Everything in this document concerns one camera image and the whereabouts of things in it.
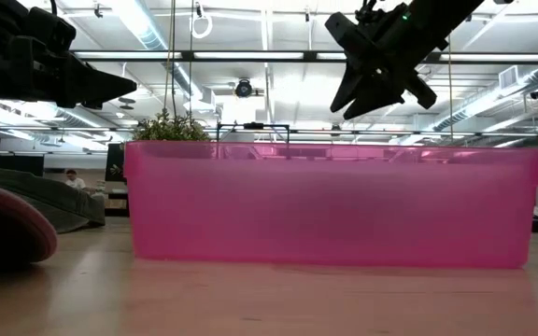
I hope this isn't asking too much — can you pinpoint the thin black frame stand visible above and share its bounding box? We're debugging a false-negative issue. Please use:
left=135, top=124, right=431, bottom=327
left=215, top=121, right=292, bottom=145

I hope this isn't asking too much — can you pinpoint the pink translucent plastic bin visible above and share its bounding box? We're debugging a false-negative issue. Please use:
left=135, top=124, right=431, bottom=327
left=123, top=140, right=538, bottom=271

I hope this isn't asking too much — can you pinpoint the black overhead camera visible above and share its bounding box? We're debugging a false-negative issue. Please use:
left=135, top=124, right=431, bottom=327
left=234, top=77, right=254, bottom=100

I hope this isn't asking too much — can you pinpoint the black sign board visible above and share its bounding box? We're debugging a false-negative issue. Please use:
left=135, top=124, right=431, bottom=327
left=105, top=142, right=127, bottom=184

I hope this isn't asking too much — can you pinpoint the person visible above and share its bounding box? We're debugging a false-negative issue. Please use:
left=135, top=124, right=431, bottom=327
left=63, top=168, right=89, bottom=190

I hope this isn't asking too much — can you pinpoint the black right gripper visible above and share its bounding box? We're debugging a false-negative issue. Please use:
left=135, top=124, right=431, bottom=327
left=324, top=0, right=450, bottom=121

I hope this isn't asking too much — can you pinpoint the dark grey cap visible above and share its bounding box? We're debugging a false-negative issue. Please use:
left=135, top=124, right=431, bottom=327
left=0, top=165, right=107, bottom=235

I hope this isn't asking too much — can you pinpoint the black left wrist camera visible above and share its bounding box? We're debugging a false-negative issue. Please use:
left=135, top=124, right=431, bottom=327
left=16, top=5, right=78, bottom=49

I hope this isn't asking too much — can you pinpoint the green potted plant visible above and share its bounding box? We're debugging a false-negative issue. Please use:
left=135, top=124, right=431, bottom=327
left=131, top=108, right=212, bottom=143

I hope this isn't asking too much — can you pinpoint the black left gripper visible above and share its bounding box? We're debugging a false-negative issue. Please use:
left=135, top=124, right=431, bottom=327
left=14, top=35, right=138, bottom=111

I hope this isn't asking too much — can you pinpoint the white hanging ring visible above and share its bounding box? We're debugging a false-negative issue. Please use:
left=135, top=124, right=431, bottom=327
left=190, top=12, right=215, bottom=41

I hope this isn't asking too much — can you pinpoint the black metal rig frame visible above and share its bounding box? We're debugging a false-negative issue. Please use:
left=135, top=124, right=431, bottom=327
left=69, top=49, right=538, bottom=65

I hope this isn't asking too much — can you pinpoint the maroon red cap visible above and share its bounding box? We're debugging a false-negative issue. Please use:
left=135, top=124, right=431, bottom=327
left=0, top=178, right=59, bottom=265

